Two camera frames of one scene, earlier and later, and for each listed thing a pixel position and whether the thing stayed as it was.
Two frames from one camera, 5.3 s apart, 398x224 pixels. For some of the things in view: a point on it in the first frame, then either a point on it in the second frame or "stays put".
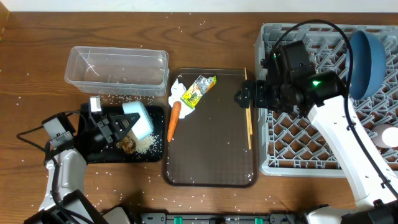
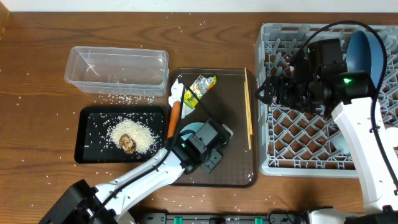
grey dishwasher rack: [290, 145] stays put
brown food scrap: [127, 144] stays put
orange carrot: [175, 116] stays put
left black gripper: [106, 127] to [224, 137]
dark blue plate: [369, 68] stays put
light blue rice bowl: [143, 126] to [194, 126]
